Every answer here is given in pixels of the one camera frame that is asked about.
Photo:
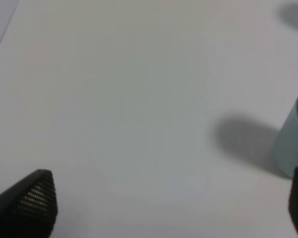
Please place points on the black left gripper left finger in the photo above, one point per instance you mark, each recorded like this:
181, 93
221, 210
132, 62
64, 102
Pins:
29, 208

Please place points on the teal green plastic cup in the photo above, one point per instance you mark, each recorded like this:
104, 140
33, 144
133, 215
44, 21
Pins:
285, 149

